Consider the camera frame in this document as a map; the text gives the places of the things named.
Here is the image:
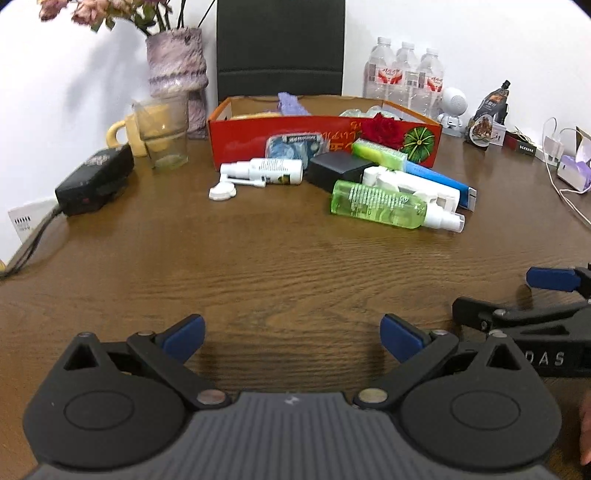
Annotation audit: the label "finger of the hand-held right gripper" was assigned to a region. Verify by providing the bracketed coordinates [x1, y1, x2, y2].
[526, 265, 591, 297]
[451, 296, 591, 336]

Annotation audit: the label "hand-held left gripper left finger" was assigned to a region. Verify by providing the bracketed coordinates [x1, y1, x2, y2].
[64, 314, 232, 410]

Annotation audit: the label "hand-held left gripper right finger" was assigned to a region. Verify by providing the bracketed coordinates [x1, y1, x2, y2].
[353, 313, 526, 411]

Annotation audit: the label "wooden desktop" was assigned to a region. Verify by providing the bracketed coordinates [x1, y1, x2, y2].
[0, 95, 591, 480]

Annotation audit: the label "person's right hand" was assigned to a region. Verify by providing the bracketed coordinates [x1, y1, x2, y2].
[579, 396, 591, 467]

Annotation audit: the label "purple white carton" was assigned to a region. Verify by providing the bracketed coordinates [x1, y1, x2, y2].
[556, 126, 591, 193]

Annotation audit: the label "white charger plug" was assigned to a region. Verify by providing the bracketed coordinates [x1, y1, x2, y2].
[542, 133, 567, 163]

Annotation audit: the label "long blue box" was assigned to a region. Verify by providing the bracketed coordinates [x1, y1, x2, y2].
[403, 161, 479, 212]

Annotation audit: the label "small dark red box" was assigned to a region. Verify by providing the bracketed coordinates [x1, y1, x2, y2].
[503, 131, 537, 158]

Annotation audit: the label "green spray bottle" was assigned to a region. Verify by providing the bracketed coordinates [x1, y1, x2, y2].
[330, 179, 467, 234]

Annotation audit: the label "white plastic cap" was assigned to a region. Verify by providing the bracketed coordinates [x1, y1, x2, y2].
[208, 183, 238, 202]

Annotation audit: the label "small black box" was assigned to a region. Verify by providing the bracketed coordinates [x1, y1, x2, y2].
[305, 152, 376, 193]

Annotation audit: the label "black power adapter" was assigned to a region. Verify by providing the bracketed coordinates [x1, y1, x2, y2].
[55, 143, 135, 217]

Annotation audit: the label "dark spout pouch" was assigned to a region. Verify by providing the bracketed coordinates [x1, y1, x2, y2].
[472, 80, 511, 139]

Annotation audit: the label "white nasal spray bottle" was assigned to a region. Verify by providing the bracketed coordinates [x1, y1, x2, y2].
[219, 158, 304, 190]

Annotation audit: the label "green yellow packet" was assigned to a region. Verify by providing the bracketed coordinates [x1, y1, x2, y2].
[351, 138, 409, 171]

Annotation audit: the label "white robot figure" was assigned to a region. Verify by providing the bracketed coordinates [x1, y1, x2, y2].
[436, 86, 470, 137]

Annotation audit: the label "clear drinking glass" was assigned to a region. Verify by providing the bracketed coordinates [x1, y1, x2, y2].
[132, 93, 190, 171]

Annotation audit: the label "yellow mug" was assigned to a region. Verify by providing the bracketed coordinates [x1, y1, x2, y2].
[106, 104, 160, 158]

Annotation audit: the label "red cardboard box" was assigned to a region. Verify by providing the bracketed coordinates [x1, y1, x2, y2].
[207, 95, 443, 172]

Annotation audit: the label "blue blister pack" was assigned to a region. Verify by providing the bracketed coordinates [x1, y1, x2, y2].
[265, 132, 325, 163]

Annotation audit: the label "clear plastic wrap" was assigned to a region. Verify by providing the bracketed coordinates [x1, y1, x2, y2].
[339, 106, 385, 119]

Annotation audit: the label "clear water bottle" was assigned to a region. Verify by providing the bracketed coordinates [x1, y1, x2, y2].
[363, 37, 397, 101]
[393, 41, 420, 109]
[416, 47, 445, 118]

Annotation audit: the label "purple plastic item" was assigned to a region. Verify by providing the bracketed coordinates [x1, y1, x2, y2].
[277, 92, 311, 117]

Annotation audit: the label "purple textured vase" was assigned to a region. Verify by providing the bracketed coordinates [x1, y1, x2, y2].
[146, 27, 212, 140]

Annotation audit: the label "black chair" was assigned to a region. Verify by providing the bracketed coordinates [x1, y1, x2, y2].
[216, 0, 346, 106]

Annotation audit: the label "dried pink flowers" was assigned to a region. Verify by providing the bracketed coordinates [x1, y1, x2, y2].
[39, 0, 218, 37]

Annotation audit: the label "white charger with cable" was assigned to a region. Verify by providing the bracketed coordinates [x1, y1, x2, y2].
[541, 117, 591, 224]

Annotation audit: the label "black cable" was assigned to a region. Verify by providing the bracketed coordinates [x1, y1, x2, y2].
[0, 207, 63, 278]

